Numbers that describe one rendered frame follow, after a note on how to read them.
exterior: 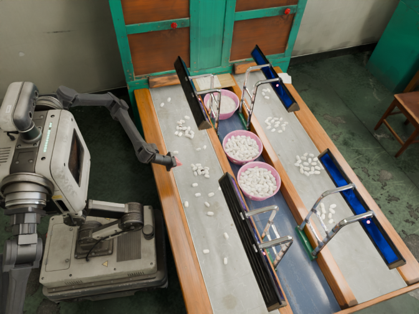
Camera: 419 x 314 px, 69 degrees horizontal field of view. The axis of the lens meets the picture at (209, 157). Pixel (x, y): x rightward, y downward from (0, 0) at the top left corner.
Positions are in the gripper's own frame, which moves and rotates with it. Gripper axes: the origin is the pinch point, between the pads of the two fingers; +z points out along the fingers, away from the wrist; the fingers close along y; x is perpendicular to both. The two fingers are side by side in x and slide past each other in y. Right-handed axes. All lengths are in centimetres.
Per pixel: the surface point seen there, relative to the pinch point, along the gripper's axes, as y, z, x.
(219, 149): 12.9, 29.0, -9.6
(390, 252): -84, 42, -61
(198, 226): -34.5, 9.1, 9.8
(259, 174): -11, 46, -19
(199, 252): -49, 7, 12
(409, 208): -37, 206, -52
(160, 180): -0.6, -3.6, 16.5
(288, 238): -67, 8, -38
